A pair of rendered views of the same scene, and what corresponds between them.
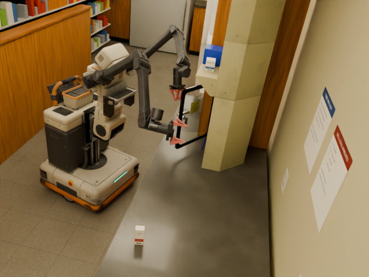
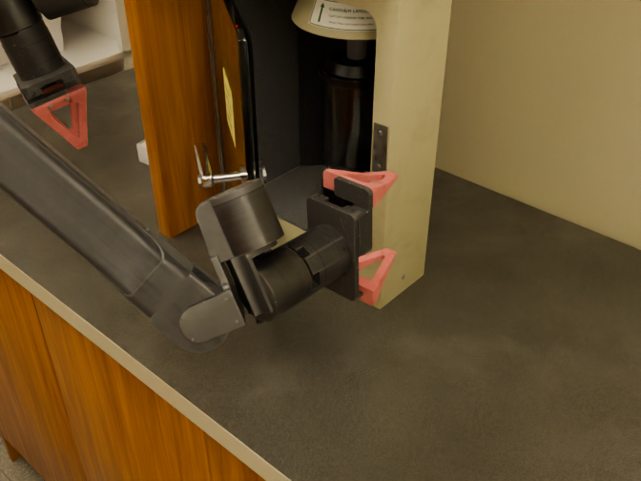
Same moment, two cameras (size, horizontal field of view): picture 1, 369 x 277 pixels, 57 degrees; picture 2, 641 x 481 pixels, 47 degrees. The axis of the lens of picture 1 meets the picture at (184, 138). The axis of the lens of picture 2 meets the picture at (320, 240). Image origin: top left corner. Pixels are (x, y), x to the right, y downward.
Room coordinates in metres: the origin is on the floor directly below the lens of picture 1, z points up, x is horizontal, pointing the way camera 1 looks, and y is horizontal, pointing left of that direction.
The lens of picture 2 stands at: (1.26, 0.60, 1.65)
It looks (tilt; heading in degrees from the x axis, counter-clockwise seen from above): 36 degrees down; 305
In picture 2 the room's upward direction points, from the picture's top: straight up
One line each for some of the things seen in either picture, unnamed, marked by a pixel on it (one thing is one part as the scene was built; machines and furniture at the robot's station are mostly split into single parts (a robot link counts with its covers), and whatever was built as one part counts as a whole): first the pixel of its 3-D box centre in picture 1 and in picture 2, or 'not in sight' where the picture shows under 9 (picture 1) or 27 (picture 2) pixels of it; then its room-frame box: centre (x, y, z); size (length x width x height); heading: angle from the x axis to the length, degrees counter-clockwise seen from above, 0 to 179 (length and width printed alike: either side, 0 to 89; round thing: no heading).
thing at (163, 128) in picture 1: (165, 128); (318, 257); (1.60, 0.11, 1.21); 0.07 x 0.07 x 0.10; 81
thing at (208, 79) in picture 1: (208, 76); not in sight; (1.82, -0.09, 1.46); 0.32 x 0.12 x 0.10; 173
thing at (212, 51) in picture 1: (213, 55); not in sight; (1.91, -0.10, 1.55); 0.10 x 0.10 x 0.09; 83
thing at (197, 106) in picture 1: (196, 114); (233, 140); (1.85, -0.05, 1.19); 0.30 x 0.01 x 0.40; 139
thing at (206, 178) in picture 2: not in sight; (217, 163); (1.82, 0.02, 1.20); 0.10 x 0.05 x 0.03; 139
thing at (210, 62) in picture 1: (210, 64); not in sight; (1.79, -0.08, 1.54); 0.05 x 0.05 x 0.06; 88
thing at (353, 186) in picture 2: (178, 126); (364, 200); (1.59, 0.04, 1.24); 0.09 x 0.07 x 0.07; 81
